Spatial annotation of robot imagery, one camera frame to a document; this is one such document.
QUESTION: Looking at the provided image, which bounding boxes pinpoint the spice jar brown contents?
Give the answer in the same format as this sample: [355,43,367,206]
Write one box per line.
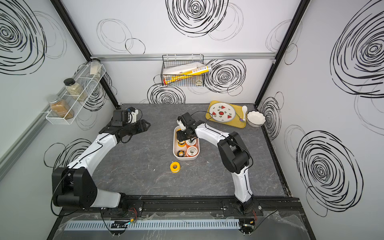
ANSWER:
[47,95,74,120]

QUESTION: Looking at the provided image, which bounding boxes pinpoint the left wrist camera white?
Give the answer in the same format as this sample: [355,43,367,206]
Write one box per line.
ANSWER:
[127,107,139,124]

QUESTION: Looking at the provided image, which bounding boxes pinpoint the yellow black tape roll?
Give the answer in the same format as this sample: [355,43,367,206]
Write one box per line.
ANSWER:
[177,150,186,158]

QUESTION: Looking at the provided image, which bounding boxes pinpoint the white plastic storage box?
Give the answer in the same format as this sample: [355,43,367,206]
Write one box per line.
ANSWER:
[173,127,200,161]

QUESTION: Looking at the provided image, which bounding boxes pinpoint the black wire wall basket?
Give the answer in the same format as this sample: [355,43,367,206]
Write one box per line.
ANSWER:
[161,54,205,86]

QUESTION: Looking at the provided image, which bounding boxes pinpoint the spice jar pale contents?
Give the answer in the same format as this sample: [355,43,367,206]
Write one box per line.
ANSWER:
[90,59,102,78]

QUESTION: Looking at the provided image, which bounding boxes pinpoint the spice jar black lid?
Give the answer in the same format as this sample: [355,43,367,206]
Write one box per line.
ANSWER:
[64,78,88,102]

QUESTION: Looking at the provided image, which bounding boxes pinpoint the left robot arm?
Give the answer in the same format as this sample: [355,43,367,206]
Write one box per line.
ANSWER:
[52,119,151,209]

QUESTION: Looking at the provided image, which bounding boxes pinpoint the watermelon pattern plate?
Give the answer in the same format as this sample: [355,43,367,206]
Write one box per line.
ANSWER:
[209,103,236,123]

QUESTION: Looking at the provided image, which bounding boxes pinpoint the white wire spice rack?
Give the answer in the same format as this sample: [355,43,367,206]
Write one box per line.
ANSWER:
[46,61,107,130]

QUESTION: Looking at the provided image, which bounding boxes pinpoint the white slotted cable duct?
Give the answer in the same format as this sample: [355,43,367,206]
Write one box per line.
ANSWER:
[64,219,241,231]

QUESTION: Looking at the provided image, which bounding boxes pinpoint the orange sealing tape roll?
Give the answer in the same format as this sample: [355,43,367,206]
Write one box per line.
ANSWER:
[186,139,197,147]
[187,146,199,157]

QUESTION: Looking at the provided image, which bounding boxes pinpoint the white scalloped bowl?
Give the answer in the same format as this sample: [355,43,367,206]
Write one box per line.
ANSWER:
[247,111,266,128]

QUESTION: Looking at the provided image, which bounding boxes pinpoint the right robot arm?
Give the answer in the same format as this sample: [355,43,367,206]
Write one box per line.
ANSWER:
[176,113,253,204]

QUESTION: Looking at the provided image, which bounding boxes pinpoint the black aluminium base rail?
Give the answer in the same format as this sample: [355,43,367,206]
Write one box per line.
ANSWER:
[61,196,303,218]

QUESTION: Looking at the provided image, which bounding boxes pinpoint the yellow white box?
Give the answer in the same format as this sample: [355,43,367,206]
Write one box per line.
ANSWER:
[162,62,212,86]

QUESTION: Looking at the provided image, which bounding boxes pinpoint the white spoon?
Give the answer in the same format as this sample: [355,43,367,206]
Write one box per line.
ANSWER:
[240,106,248,122]

